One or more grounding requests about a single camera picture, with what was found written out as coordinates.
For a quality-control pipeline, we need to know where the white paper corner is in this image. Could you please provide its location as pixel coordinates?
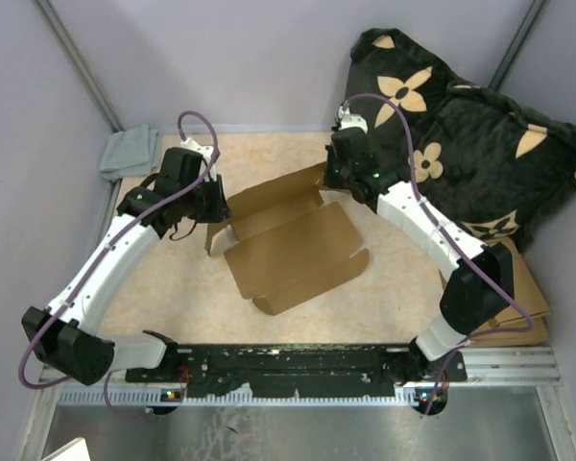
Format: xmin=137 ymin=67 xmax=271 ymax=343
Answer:
xmin=41 ymin=437 xmax=91 ymax=461

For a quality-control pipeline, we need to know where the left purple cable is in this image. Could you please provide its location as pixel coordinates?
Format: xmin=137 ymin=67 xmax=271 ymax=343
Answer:
xmin=17 ymin=110 xmax=221 ymax=422

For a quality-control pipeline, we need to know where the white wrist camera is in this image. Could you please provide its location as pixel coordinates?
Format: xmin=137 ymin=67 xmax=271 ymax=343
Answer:
xmin=180 ymin=137 xmax=218 ymax=162
xmin=335 ymin=107 xmax=369 ymax=133

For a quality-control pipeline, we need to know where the aluminium frame rail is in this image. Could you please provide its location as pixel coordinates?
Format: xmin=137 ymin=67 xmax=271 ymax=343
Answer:
xmin=55 ymin=344 xmax=560 ymax=415

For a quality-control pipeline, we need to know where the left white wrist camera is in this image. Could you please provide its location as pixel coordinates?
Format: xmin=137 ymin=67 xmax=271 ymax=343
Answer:
xmin=180 ymin=137 xmax=218 ymax=162

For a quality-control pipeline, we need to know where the upper folded cardboard box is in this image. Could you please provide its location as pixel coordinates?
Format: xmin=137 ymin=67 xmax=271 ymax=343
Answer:
xmin=489 ymin=238 xmax=551 ymax=327

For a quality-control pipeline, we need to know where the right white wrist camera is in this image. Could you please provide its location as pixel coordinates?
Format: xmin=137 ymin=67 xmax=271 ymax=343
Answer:
xmin=335 ymin=107 xmax=369 ymax=133

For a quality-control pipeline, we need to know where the grey folded cloth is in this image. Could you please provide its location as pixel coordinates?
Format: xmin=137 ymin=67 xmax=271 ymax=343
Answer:
xmin=99 ymin=124 xmax=160 ymax=182

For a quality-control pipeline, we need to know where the black flower pattern cushion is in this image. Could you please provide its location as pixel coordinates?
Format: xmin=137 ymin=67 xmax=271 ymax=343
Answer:
xmin=346 ymin=29 xmax=576 ymax=249

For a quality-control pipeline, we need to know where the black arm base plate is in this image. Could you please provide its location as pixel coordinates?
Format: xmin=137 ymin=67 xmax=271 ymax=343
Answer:
xmin=126 ymin=344 xmax=468 ymax=415

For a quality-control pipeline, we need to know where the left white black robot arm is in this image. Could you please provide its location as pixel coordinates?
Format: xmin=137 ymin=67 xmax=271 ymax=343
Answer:
xmin=21 ymin=140 xmax=229 ymax=385

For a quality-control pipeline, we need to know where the brown cardboard box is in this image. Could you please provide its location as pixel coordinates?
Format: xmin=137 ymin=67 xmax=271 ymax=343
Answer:
xmin=204 ymin=163 xmax=370 ymax=316

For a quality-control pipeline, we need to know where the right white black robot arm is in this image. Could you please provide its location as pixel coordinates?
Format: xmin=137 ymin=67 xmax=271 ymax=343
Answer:
xmin=324 ymin=128 xmax=514 ymax=380

